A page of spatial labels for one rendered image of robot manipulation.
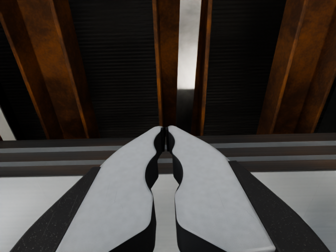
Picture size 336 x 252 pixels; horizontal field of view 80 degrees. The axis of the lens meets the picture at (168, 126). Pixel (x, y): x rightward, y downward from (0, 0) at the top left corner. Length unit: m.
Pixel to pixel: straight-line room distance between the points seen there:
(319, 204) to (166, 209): 0.19
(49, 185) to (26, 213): 0.07
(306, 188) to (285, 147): 0.05
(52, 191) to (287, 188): 0.28
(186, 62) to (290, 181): 0.21
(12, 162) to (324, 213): 0.39
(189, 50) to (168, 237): 0.27
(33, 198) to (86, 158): 0.08
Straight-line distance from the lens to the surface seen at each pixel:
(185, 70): 0.32
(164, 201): 0.26
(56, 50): 0.41
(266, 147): 0.28
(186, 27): 0.31
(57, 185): 0.27
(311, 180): 0.29
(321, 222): 0.36
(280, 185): 0.27
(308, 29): 0.42
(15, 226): 0.37
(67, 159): 0.27
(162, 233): 0.32
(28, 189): 0.30
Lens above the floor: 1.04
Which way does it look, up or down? 60 degrees down
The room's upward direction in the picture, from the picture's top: 180 degrees counter-clockwise
